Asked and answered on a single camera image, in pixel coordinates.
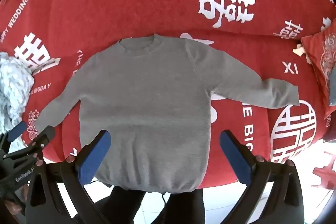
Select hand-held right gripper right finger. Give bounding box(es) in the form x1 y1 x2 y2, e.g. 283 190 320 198
220 130 306 224

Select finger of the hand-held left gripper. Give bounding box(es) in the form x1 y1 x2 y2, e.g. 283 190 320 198
0 122 27 155
5 126 55 164

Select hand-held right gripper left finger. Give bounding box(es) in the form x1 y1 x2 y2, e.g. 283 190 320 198
25 130 112 224

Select grey knit sweater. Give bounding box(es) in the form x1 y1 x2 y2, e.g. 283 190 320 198
34 34 300 194

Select person's left hand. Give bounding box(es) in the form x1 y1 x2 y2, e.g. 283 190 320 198
3 183 30 217

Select pale blue fluffy cloth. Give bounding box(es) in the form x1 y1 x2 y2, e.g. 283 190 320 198
0 52 36 148

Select person's black trousers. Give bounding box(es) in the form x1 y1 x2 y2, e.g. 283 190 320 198
92 182 206 224

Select red plastic stool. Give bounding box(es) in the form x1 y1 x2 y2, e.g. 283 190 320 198
311 152 336 190

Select grey-blue cloth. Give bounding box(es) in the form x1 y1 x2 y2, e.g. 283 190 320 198
328 77 336 106

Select small white tassel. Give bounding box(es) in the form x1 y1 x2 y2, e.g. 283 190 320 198
293 43 305 56

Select red printed sofa cover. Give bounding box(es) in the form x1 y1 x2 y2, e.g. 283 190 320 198
0 0 336 185

